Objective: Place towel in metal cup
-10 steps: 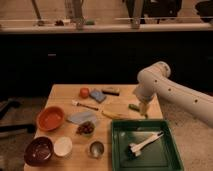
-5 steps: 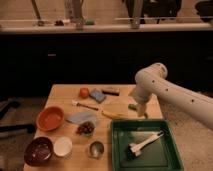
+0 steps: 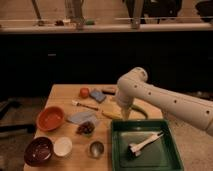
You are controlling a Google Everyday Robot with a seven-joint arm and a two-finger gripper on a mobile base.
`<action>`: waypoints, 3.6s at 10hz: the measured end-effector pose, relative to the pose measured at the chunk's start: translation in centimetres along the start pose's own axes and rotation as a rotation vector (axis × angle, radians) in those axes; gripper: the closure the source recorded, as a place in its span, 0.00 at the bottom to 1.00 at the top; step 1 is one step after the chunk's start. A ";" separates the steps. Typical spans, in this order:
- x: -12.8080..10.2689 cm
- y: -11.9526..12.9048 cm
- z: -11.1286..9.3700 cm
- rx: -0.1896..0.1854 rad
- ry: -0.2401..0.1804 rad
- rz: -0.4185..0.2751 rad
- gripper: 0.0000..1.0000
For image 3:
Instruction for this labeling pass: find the white dish brush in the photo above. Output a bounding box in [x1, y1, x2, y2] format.
[128, 132, 164, 157]

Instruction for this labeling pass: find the blue sponge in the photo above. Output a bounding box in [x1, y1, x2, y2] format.
[90, 89, 106, 103]

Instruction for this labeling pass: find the green plastic tray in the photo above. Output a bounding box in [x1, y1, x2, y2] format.
[111, 119, 184, 171]

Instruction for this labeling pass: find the fork with dark handle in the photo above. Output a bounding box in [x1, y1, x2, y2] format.
[72, 100, 99, 111]

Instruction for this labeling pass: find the orange bowl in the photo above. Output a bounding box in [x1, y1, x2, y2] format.
[36, 106, 65, 132]

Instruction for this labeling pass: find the red tomato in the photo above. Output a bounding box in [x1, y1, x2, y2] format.
[79, 87, 90, 98]

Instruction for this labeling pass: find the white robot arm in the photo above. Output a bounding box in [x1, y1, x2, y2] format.
[115, 67, 213, 137]

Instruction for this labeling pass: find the dark maroon bowl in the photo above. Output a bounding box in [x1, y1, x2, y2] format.
[24, 137, 53, 167]

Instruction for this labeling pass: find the light blue towel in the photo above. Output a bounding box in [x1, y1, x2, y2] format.
[67, 111, 98, 124]

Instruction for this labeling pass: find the small metal cup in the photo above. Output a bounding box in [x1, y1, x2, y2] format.
[89, 141, 104, 158]

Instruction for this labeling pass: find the small white bowl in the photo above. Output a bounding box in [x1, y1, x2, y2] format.
[53, 137, 72, 157]

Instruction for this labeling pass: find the yellow banana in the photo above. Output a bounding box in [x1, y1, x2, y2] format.
[101, 111, 122, 119]

